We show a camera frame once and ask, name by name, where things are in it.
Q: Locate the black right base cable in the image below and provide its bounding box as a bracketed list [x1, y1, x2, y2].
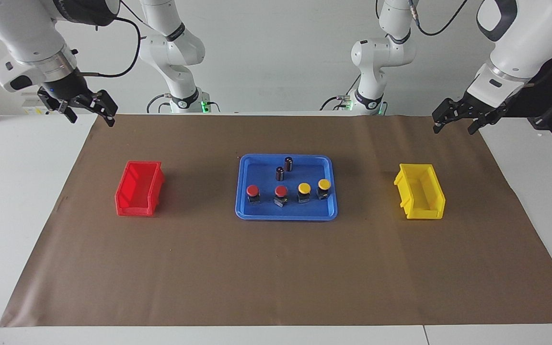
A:
[146, 93, 221, 115]

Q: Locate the white wall power strip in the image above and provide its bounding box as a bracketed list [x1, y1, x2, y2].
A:
[21, 92, 49, 115]

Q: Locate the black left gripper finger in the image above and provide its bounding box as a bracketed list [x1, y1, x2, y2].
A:
[432, 98, 456, 134]
[468, 113, 495, 135]

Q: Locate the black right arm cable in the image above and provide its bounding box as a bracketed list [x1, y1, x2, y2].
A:
[80, 0, 142, 78]

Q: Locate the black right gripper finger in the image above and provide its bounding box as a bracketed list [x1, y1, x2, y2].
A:
[92, 90, 118, 127]
[58, 103, 78, 124]

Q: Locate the black left base cable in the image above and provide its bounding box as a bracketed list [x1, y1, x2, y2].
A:
[319, 74, 363, 112]

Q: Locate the red plastic bin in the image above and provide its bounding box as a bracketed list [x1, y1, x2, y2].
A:
[115, 161, 165, 217]

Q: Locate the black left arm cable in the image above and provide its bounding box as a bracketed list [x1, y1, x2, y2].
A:
[409, 0, 471, 37]

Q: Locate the blue plastic tray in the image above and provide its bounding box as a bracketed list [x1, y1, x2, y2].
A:
[235, 154, 338, 221]

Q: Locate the yellow plastic bin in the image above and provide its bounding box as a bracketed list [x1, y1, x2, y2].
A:
[394, 163, 446, 220]

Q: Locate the black base cable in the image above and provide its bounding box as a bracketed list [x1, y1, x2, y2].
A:
[146, 93, 221, 115]
[319, 74, 363, 112]

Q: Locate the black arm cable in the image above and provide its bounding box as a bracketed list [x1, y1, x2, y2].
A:
[80, 0, 142, 78]
[409, 0, 471, 37]

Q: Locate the brown paper table mat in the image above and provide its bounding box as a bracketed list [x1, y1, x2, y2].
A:
[0, 113, 552, 328]

